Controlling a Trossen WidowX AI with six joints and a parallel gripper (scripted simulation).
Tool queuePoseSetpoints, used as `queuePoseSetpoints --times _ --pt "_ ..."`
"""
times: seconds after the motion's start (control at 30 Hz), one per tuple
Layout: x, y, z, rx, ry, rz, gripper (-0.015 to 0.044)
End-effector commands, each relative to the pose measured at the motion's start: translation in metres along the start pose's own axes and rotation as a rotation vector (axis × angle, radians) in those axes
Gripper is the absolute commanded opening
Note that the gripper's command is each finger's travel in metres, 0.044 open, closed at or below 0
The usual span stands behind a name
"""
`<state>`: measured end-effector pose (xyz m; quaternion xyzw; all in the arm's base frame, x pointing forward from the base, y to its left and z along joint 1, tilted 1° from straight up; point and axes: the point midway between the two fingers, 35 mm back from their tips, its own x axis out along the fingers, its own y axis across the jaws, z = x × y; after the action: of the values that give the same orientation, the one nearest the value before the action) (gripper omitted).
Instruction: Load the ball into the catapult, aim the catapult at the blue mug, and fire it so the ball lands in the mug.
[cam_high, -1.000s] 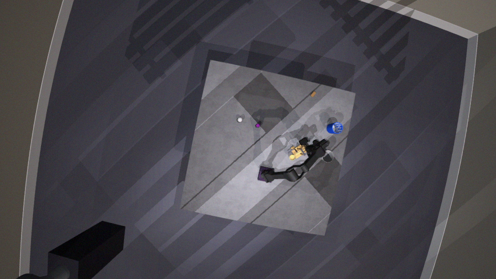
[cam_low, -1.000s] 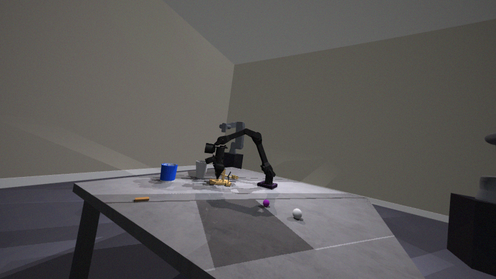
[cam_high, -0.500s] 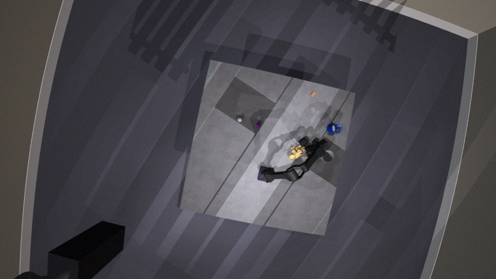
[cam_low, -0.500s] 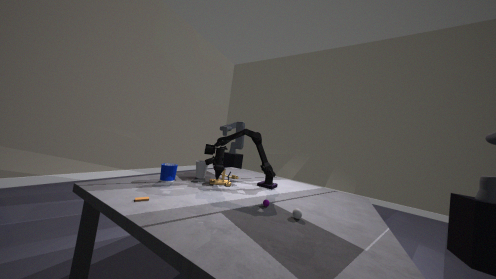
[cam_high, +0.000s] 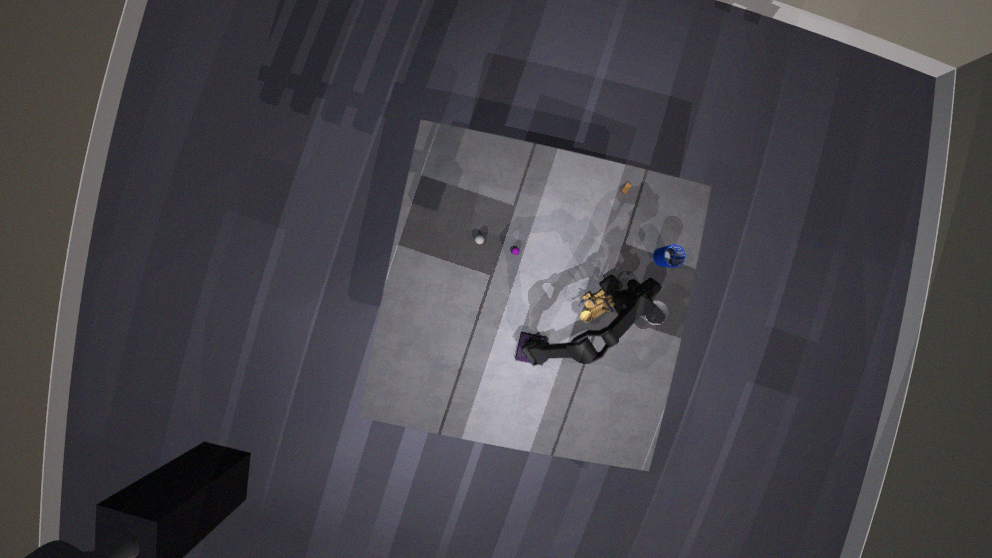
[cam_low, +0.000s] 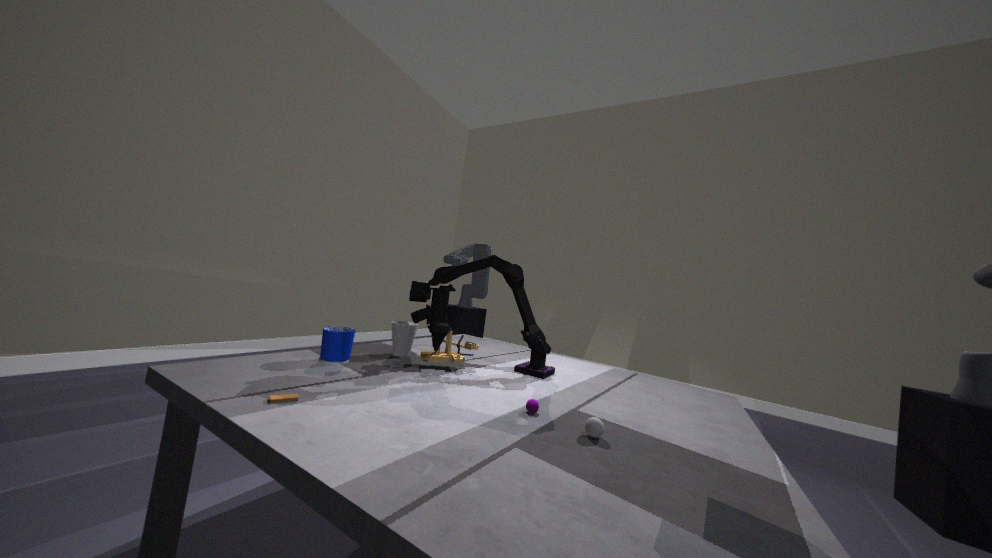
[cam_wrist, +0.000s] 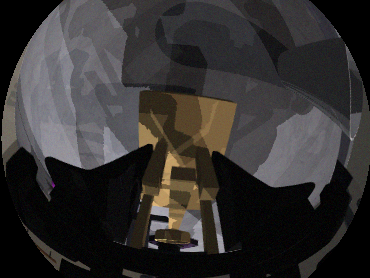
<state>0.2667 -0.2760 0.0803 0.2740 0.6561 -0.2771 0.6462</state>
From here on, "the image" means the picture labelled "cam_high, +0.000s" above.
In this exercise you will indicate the blue open-top cup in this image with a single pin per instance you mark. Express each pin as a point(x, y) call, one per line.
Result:
point(669, 256)

